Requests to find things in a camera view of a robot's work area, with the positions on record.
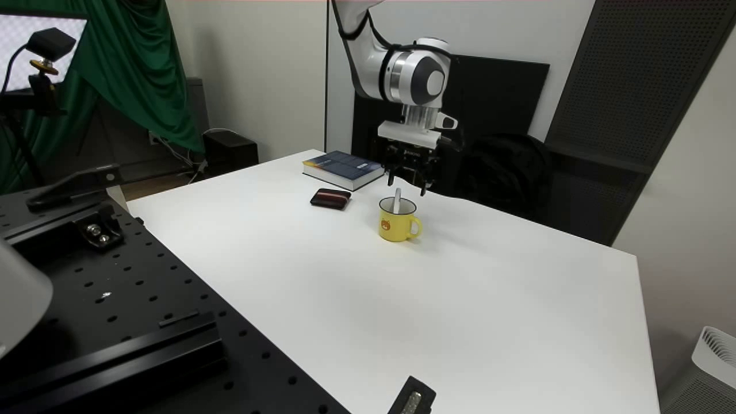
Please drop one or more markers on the bright display screen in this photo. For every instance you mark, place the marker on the bright display screen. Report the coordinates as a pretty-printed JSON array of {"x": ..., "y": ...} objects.
[{"x": 35, "y": 42}]

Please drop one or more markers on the black table edge clamp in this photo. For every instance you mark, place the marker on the black table edge clamp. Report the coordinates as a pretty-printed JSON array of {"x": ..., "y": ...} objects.
[{"x": 412, "y": 396}]

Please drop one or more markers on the white marker with blue cap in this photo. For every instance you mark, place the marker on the white marker with blue cap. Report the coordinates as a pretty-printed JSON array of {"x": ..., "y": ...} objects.
[{"x": 396, "y": 204}]

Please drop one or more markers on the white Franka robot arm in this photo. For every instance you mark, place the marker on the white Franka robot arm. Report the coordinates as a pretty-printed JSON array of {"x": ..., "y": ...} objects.
[{"x": 402, "y": 77}]

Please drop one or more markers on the black speaker box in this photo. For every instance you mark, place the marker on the black speaker box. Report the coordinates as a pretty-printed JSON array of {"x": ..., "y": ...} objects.
[{"x": 227, "y": 150}]

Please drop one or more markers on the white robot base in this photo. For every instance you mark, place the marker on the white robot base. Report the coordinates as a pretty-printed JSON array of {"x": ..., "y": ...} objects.
[{"x": 18, "y": 295}]

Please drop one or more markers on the green curtain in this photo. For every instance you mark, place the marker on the green curtain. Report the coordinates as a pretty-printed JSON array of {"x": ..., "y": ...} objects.
[{"x": 129, "y": 69}]

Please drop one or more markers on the black aluminium rail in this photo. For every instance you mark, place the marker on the black aluminium rail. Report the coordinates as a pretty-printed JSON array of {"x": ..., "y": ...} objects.
[{"x": 116, "y": 360}]

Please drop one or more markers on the thin black vertical pole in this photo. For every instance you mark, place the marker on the thin black vertical pole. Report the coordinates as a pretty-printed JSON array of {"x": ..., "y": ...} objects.
[{"x": 326, "y": 77}]

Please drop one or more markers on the yellow enamel mug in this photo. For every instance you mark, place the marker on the yellow enamel mug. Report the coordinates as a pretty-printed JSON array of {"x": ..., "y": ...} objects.
[{"x": 396, "y": 227}]

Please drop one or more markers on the large dark wall panel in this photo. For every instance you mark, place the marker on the large dark wall panel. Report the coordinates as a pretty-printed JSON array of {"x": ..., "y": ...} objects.
[{"x": 635, "y": 115}]

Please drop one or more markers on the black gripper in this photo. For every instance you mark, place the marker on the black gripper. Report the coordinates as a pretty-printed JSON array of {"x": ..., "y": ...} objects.
[{"x": 412, "y": 152}]

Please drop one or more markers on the black camera on stand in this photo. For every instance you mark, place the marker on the black camera on stand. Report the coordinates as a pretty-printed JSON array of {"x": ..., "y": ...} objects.
[{"x": 46, "y": 42}]

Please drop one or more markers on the thick blue hardcover book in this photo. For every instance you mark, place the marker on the thick blue hardcover book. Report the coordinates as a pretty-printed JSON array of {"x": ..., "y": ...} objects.
[{"x": 342, "y": 169}]

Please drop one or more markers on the black wallet with red stripe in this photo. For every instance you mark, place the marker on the black wallet with red stripe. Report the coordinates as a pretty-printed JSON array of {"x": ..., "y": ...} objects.
[{"x": 328, "y": 198}]

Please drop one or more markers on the black office chair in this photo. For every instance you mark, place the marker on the black office chair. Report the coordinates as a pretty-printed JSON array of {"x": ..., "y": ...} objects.
[{"x": 506, "y": 173}]

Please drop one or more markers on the small black metal bracket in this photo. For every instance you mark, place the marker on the small black metal bracket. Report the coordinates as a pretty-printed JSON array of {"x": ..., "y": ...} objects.
[{"x": 102, "y": 233}]

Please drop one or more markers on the black perforated breadboard table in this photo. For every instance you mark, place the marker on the black perforated breadboard table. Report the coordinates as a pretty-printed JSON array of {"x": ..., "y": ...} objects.
[{"x": 151, "y": 295}]

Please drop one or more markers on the white air purifier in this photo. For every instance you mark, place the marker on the white air purifier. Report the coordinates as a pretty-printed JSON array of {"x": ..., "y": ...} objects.
[{"x": 708, "y": 368}]

